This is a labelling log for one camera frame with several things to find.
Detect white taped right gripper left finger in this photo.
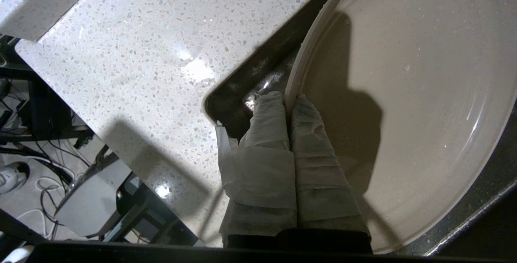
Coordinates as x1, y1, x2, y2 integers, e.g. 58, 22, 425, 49
216, 91, 298, 238

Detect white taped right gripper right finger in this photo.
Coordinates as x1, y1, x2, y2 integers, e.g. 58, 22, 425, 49
290, 95, 370, 234

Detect round cream plate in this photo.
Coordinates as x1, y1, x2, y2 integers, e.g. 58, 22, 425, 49
284, 0, 517, 255

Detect stainless steel sink basin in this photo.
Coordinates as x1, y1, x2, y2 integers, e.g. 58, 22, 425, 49
204, 0, 517, 260

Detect grey metal base box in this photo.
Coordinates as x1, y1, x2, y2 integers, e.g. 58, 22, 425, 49
55, 156, 135, 238

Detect white shoe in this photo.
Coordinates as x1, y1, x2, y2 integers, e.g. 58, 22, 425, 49
0, 162, 29, 195

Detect black coiled cable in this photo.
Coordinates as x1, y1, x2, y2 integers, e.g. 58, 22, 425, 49
0, 146, 73, 183

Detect white floor cable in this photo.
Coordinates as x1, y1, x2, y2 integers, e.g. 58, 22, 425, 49
16, 176, 75, 239

